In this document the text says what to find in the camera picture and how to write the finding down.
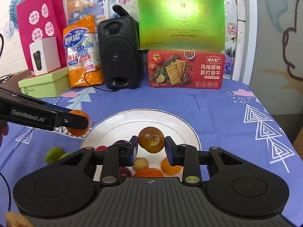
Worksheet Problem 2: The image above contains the green fruit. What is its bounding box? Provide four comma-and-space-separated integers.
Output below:
45, 147, 65, 165
60, 152, 71, 159

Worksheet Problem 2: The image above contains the dark red plum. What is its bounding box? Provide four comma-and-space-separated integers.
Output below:
113, 140, 129, 145
119, 166, 131, 183

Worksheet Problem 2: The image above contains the dark red plum front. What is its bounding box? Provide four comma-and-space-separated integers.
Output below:
119, 166, 131, 183

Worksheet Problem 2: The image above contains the light green shoe box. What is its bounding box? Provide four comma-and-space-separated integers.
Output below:
18, 67, 70, 98

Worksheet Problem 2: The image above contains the large orange mandarin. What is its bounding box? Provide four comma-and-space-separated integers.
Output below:
134, 168, 164, 178

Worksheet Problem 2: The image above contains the blue paper fan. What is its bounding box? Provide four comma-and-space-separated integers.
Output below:
4, 0, 25, 40

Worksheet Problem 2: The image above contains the green gift box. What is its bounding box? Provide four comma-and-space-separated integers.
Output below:
138, 0, 226, 52

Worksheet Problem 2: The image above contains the brown red plum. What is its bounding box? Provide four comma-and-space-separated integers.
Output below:
138, 127, 165, 153

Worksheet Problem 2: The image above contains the red cracker box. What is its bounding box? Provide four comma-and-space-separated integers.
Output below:
147, 50, 226, 89

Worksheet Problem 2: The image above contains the person left hand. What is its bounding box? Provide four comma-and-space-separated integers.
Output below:
0, 122, 9, 146

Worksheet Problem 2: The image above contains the black speaker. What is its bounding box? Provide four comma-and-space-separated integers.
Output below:
98, 5, 142, 90

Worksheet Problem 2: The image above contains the white cup box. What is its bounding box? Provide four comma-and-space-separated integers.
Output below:
29, 37, 61, 76

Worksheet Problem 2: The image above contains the pink paper bag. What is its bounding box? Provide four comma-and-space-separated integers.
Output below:
16, 0, 67, 71

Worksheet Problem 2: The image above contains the black speaker cable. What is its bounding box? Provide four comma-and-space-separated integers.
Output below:
83, 65, 121, 93

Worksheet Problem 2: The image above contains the small yellow orange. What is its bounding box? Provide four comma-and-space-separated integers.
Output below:
161, 157, 183, 176

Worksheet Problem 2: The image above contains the brown cardboard box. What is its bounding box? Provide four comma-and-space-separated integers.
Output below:
1, 70, 31, 93

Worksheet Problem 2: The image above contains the white ceramic plate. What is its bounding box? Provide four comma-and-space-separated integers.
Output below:
80, 109, 202, 183

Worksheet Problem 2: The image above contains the tan longan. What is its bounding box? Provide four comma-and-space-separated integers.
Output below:
132, 157, 149, 172

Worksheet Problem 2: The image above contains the blue printed tablecloth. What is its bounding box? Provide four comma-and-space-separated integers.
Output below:
1, 79, 302, 226

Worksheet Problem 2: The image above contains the orange paper cup pack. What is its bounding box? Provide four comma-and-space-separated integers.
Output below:
63, 14, 104, 88

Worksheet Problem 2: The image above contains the red cherry tomato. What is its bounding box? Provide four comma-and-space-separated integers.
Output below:
95, 145, 107, 151

